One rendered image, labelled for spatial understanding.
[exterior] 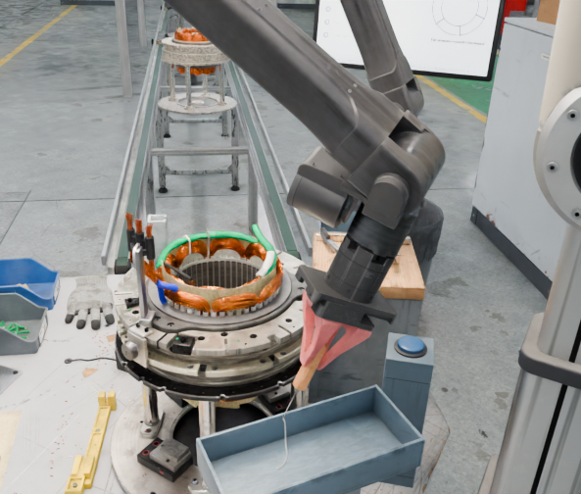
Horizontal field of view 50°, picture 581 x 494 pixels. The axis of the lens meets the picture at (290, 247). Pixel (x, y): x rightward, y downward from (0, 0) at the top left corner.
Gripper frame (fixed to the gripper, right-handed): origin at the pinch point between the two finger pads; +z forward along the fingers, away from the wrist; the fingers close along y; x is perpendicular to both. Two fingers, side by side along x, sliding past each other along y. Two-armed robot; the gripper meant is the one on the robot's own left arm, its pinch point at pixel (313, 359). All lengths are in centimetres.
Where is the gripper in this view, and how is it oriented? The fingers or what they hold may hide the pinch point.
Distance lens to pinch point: 70.2
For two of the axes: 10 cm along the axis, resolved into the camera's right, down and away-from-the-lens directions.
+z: -4.1, 8.7, 2.9
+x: 2.8, 4.1, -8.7
